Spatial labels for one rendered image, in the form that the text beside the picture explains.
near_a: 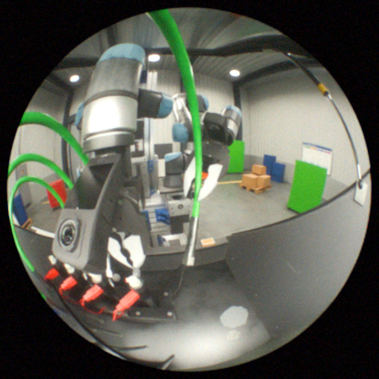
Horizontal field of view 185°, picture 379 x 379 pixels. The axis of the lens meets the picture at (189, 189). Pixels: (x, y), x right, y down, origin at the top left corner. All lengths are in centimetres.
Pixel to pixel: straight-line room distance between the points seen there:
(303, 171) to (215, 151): 305
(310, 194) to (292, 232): 300
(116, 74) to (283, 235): 39
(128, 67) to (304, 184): 329
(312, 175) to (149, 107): 318
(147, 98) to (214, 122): 15
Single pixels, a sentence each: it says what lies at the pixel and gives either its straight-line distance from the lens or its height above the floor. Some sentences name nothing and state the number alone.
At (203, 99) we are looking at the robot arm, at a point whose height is 162.
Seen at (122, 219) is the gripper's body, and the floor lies 123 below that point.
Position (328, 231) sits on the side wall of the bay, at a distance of 26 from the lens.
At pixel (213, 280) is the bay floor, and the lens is 55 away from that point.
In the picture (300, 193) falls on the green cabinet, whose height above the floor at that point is 54.
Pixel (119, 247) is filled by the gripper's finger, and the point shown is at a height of 118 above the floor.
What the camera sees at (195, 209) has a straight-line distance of 25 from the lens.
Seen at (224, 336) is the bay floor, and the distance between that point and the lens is 49.
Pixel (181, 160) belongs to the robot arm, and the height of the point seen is 122.
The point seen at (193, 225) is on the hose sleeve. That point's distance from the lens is 24.
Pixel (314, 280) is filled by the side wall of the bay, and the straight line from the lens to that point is 31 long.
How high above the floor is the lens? 131
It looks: 20 degrees down
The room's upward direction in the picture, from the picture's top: straight up
